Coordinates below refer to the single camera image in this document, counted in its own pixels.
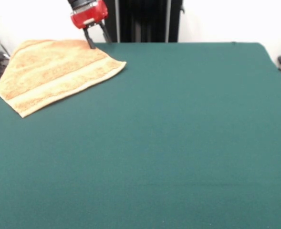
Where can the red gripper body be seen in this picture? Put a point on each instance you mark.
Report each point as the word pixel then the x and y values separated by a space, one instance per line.
pixel 90 17

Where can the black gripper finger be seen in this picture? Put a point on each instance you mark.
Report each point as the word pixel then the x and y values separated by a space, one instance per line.
pixel 106 33
pixel 89 39

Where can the orange terry towel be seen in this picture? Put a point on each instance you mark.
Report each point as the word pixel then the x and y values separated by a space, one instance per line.
pixel 54 74

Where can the dark green table cloth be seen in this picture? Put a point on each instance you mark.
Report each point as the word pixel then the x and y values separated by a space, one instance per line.
pixel 154 143

